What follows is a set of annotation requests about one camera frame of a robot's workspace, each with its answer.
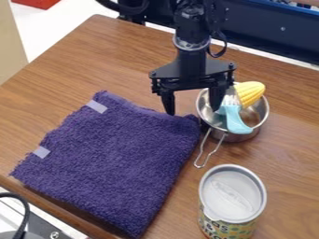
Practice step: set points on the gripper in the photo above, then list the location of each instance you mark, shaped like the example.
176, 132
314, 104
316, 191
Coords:
192, 71

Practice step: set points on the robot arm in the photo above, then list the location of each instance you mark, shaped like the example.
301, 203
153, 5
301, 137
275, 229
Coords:
192, 21

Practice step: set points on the silver pot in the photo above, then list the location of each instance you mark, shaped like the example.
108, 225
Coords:
232, 119

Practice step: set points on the yellow toy corn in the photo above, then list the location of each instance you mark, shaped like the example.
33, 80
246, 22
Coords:
250, 92

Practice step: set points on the purple cloth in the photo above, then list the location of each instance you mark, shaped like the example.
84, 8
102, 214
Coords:
112, 158

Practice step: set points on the can with silver lid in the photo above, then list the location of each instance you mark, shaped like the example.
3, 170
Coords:
231, 202

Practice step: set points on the red box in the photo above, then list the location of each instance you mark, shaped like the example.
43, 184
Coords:
35, 3

